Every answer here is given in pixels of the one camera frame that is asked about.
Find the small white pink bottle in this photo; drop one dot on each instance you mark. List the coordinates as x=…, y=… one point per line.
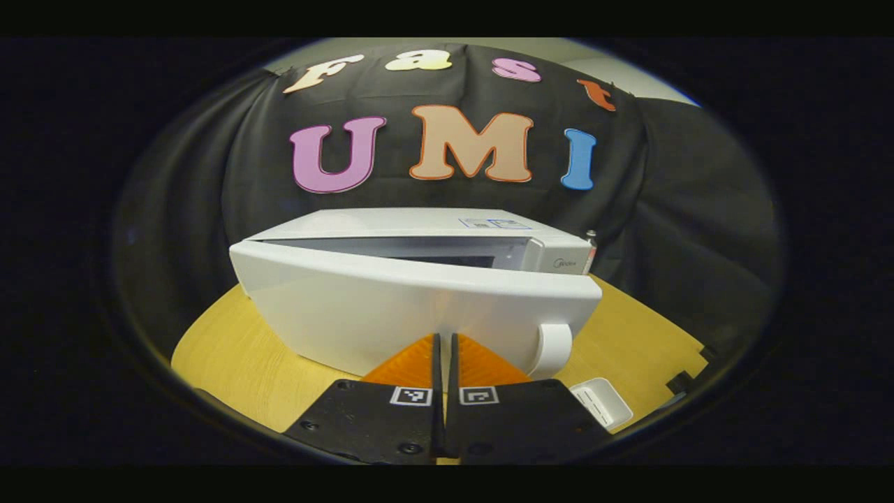
x=591, y=255

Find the white rectangular food tray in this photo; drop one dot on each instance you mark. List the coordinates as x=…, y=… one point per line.
x=604, y=405

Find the white microwave oven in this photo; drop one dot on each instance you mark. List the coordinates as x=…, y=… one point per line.
x=384, y=314

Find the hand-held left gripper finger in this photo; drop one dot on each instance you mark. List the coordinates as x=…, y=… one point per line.
x=437, y=377
x=452, y=377

